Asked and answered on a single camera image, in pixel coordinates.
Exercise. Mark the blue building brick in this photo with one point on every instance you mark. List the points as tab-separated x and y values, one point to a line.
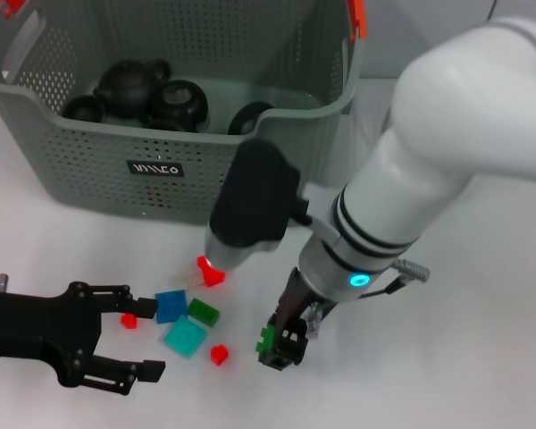
172	306

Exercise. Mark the gripper metal plug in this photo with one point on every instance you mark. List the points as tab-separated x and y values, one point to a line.
2	281
313	319

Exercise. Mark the grey-green perforated storage bin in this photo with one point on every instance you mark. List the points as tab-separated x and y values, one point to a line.
161	187

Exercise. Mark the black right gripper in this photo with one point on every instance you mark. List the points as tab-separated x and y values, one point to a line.
299	299

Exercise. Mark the right gripper metal plug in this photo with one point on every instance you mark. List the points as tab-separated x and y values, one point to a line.
313	319

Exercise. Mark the black clay teapot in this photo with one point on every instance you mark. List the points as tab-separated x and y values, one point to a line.
127	87

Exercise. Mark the small bright red brick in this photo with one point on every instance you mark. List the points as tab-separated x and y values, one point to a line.
219	354
128	321

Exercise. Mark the green rectangular building brick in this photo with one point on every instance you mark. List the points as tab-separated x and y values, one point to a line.
203	313

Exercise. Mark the small black clay teacup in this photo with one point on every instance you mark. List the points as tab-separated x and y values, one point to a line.
82	107

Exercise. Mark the teal square flat plate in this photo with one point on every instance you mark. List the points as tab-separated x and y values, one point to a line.
183	337

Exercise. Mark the glass teacup with black holder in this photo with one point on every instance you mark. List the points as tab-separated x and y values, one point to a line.
161	124
245	118
178	103

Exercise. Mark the large bright red brick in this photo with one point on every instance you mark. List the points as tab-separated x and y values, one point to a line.
212	277

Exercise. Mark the left gripper metal plug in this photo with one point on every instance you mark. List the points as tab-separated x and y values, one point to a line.
2	281

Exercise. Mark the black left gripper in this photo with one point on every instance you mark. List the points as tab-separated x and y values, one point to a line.
36	326

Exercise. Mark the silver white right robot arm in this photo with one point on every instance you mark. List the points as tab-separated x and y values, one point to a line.
429	156

